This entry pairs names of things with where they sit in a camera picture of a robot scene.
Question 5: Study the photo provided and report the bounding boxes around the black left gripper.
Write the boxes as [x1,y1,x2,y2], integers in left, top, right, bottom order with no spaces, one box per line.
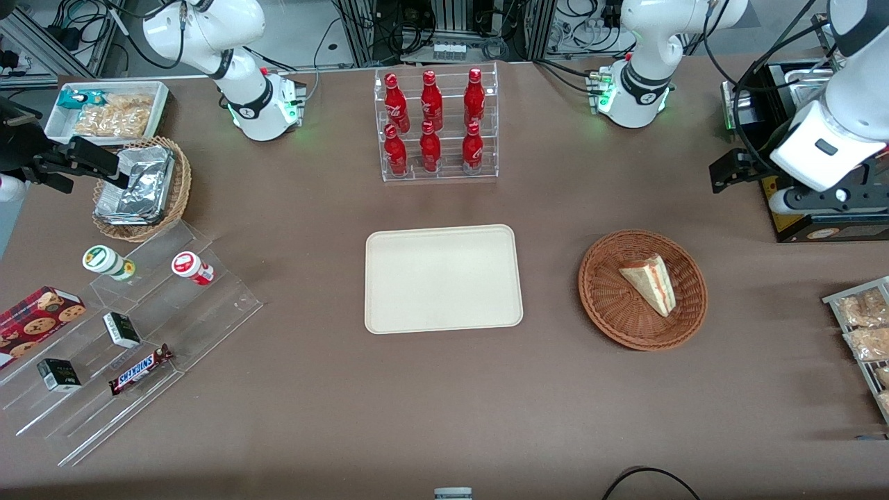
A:
[709,147,889,213]

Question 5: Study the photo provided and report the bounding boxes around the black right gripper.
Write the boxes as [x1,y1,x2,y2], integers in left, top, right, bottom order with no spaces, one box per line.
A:
[0,97,133,194]

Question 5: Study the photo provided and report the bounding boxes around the light tan wicker basket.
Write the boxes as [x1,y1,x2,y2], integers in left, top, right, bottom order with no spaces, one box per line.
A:
[92,135,192,243]

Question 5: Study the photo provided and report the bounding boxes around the wrapped triangle sandwich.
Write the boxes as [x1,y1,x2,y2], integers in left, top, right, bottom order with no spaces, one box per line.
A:
[618,253,677,318]

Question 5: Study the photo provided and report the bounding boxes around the brown round wicker basket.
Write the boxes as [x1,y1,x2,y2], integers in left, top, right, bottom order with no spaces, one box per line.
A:
[578,229,708,351]

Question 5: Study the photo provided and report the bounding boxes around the cream rectangular plastic tray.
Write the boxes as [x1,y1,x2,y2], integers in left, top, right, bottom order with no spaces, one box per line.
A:
[365,224,524,335]

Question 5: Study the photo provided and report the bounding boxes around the white rectangular plastic bin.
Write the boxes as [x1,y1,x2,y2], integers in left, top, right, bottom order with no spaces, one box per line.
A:
[44,81,170,145]

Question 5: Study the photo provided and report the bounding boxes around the clear cracker snack bag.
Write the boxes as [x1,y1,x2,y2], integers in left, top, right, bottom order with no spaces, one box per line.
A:
[104,93,154,134]
[72,104,124,138]

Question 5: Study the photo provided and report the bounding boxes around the teal snack packet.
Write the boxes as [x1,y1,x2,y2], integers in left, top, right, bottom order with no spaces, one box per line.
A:
[56,88,106,111]

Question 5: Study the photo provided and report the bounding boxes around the stacked aluminium foil containers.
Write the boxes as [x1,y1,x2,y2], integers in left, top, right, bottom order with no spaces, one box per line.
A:
[94,145,175,226]

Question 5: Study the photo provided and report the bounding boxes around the green lid yogurt cup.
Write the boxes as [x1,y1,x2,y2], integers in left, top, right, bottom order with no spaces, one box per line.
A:
[82,244,137,282]

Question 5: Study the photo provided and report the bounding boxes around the black box appliance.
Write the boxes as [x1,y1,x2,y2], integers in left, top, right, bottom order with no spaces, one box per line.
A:
[721,60,889,244]

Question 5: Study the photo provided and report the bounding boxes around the red lid yogurt cup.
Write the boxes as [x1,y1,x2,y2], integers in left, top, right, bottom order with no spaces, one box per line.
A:
[171,251,215,287]

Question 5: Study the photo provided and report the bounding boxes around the red cookie box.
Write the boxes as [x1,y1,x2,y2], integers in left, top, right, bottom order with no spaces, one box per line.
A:
[0,285,88,370]

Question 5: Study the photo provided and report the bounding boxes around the small black carton box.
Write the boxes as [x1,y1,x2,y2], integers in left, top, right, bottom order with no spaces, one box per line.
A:
[102,311,142,349]
[36,358,83,394]

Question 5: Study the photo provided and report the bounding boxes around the clear acrylic stepped shelf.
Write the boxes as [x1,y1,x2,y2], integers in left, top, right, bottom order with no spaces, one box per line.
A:
[0,220,264,467]

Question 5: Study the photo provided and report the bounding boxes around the Snickers chocolate bar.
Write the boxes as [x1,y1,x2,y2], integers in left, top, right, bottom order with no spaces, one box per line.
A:
[108,343,174,397]

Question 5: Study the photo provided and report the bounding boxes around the red cola bottle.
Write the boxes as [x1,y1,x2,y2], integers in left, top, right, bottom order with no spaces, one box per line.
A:
[383,73,411,134]
[420,70,445,133]
[461,122,485,175]
[383,124,409,177]
[463,68,486,128]
[419,121,442,174]

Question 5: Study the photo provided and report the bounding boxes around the clear acrylic bottle rack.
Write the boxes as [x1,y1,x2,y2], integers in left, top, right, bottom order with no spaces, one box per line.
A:
[374,62,500,183]

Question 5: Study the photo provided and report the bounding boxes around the white power strip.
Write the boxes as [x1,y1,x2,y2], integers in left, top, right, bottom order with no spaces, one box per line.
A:
[431,40,488,61]

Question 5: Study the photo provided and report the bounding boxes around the aluminium profile equipment rack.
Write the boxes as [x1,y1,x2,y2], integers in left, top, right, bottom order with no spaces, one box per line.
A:
[332,0,558,68]

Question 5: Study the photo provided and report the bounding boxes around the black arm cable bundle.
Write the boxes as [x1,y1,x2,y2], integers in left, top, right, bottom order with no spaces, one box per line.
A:
[700,0,838,171]

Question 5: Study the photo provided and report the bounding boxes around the aluminium profile frame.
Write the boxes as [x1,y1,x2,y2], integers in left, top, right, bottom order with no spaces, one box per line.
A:
[0,0,127,89]

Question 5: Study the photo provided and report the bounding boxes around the silver wire tray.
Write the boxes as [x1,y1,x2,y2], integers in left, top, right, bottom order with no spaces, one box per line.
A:
[822,276,889,425]

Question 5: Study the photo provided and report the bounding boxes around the black loop cable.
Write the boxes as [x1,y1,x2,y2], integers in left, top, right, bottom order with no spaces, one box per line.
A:
[600,466,703,500]

